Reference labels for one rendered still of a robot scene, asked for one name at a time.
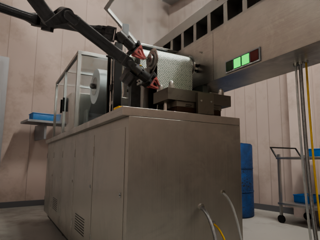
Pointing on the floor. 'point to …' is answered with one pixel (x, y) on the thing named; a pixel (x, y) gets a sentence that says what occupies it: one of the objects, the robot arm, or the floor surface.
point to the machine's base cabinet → (145, 181)
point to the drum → (247, 180)
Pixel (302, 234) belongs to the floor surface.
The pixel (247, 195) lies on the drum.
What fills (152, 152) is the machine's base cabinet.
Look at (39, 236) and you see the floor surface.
